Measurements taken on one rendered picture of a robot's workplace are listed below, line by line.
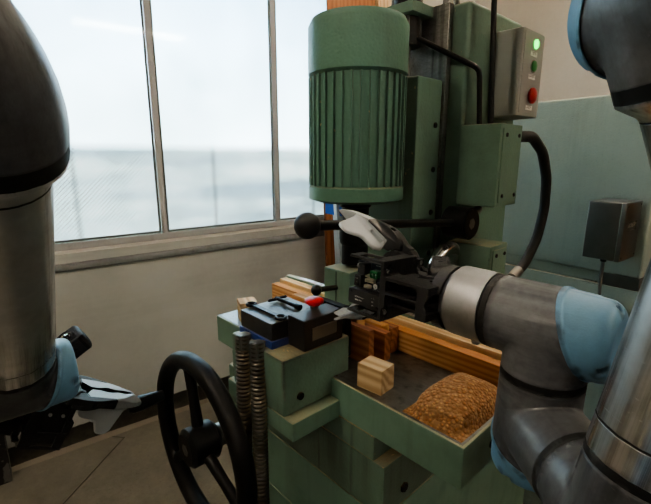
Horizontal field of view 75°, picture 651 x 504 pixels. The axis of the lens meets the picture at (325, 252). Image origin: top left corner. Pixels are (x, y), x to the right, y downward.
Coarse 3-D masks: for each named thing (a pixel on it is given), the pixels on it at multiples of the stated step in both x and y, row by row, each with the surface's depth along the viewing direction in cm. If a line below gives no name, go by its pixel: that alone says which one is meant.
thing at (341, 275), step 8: (368, 256) 90; (336, 264) 84; (344, 264) 84; (328, 272) 82; (336, 272) 80; (344, 272) 78; (352, 272) 78; (328, 280) 82; (336, 280) 80; (344, 280) 79; (352, 280) 78; (344, 288) 79; (328, 296) 83; (336, 296) 81; (344, 296) 79
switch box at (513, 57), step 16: (496, 32) 83; (512, 32) 81; (528, 32) 80; (496, 48) 83; (512, 48) 81; (528, 48) 81; (496, 64) 84; (512, 64) 82; (528, 64) 82; (496, 80) 84; (512, 80) 82; (528, 80) 83; (496, 96) 85; (512, 96) 83; (496, 112) 85; (512, 112) 83; (528, 112) 86
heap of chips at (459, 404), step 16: (448, 384) 58; (464, 384) 58; (480, 384) 59; (432, 400) 57; (448, 400) 56; (464, 400) 56; (480, 400) 57; (416, 416) 57; (432, 416) 55; (448, 416) 54; (464, 416) 54; (480, 416) 55; (448, 432) 53; (464, 432) 53
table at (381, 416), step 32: (224, 320) 91; (352, 384) 65; (416, 384) 65; (288, 416) 62; (320, 416) 64; (352, 416) 65; (384, 416) 60; (416, 448) 56; (448, 448) 52; (480, 448) 54; (448, 480) 53
